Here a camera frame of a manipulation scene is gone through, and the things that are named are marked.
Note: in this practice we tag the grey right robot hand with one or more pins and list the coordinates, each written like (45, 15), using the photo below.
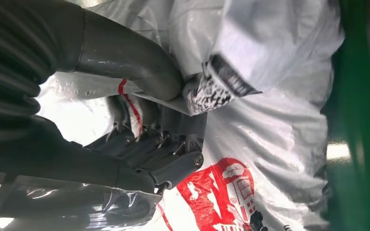
(76, 165)

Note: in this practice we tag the green conveyor belt with frame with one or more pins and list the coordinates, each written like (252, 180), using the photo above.
(357, 95)

